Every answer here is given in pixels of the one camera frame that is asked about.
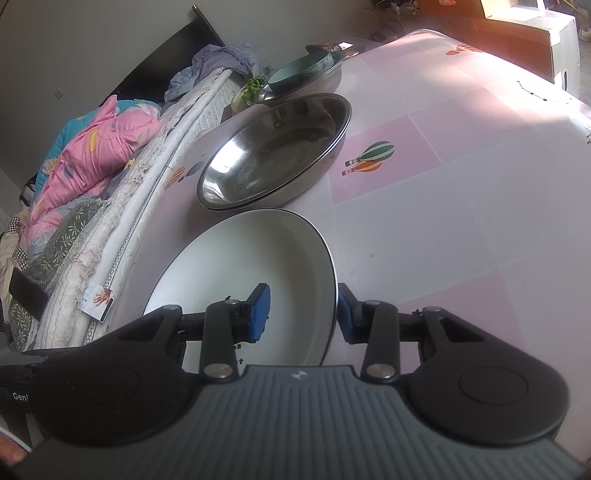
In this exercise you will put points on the pink quilt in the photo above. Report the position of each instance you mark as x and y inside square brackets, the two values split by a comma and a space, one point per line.
[92, 157]

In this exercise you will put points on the lilac blue clothes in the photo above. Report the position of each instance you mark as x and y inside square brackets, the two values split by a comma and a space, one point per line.
[212, 64]

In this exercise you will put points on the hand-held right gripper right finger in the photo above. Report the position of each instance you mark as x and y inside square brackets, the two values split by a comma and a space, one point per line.
[346, 319]

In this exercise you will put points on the green leaf patterned blanket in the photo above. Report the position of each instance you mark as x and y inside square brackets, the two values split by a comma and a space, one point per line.
[69, 235]

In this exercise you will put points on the large orange cardboard box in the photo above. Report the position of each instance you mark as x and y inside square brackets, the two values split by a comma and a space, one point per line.
[517, 41]

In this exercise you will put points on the checked cloth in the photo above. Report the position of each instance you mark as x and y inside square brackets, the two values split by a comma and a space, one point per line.
[11, 249]

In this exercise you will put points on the white quilted mattress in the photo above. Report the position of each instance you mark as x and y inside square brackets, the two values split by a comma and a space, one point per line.
[152, 152]

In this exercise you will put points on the napa cabbage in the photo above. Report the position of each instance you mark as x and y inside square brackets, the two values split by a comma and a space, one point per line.
[251, 90]

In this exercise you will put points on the dark headboard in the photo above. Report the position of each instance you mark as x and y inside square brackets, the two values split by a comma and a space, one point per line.
[184, 41]

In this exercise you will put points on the shallow steel plate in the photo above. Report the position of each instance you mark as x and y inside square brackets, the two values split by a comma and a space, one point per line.
[295, 196]
[277, 147]

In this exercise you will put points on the deep steel bowl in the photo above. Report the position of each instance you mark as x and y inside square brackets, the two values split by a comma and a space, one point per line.
[314, 87]

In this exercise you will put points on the white ceramic bowl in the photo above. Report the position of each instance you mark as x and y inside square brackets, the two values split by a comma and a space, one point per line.
[244, 258]

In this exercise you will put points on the black phone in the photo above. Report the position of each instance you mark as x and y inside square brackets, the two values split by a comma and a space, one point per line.
[27, 293]

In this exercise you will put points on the teal ceramic bowl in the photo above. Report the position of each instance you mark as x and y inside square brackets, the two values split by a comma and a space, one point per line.
[295, 74]

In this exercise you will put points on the mattress label tag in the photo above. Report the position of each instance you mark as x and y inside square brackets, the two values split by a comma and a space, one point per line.
[98, 302]

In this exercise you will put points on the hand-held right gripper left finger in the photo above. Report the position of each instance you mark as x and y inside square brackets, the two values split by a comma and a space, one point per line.
[259, 314]

